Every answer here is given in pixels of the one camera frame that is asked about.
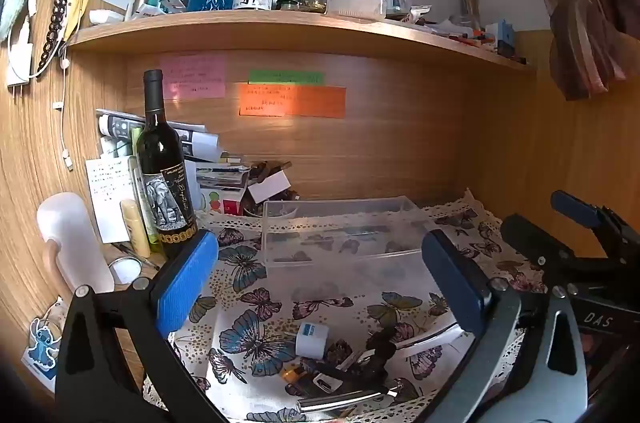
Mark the blue cartoon sticker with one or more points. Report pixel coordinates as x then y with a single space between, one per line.
42 343

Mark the butterfly print tablecloth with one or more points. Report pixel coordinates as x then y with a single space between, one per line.
260 293

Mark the clear jar of sticks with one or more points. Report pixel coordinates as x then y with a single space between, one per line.
470 10

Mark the white plastic bottle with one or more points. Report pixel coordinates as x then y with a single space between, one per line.
75 238

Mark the white ear thermometer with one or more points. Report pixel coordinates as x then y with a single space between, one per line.
430 339

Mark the round silver tin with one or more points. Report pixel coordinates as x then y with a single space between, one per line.
125 270

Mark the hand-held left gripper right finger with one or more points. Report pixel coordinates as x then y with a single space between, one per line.
452 283

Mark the yellow tube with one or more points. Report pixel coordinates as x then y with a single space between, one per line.
135 228

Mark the silver metal tube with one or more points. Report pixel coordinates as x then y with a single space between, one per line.
340 400

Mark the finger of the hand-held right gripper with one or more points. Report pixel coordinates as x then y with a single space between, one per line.
575 203
530 239

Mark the clear plastic box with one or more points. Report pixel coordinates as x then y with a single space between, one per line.
340 228

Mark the small amber bottle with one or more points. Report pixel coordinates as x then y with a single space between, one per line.
292 374

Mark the small white jar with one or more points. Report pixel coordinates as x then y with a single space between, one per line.
312 339

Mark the handwritten white paper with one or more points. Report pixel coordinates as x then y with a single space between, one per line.
107 193

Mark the pink sticky note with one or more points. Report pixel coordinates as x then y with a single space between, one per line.
192 77

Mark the stack of books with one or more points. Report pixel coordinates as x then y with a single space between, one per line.
220 183

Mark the white charger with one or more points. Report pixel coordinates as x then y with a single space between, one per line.
20 65

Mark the flat white box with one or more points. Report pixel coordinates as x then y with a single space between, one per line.
106 16

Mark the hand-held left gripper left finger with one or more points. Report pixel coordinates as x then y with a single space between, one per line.
185 283

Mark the black cylindrical tool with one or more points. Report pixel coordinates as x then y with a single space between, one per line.
325 378

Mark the small white card box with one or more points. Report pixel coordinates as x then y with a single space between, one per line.
269 187

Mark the rolled magazine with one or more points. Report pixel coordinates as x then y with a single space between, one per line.
120 123

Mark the white plastic case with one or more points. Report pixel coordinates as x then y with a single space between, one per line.
356 5

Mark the orange paper note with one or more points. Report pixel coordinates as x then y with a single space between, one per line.
292 100

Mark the green paper note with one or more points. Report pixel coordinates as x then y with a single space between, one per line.
286 77

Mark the dark wine bottle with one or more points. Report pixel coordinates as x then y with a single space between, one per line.
160 153

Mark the wooden shelf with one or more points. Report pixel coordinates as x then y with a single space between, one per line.
300 28

